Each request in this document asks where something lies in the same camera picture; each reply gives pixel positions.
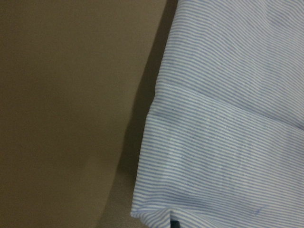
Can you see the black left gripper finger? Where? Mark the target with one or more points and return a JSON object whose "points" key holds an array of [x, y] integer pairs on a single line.
{"points": [[175, 224]]}

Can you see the blue striped button shirt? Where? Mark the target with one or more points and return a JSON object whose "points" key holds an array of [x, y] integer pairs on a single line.
{"points": [[223, 143]]}

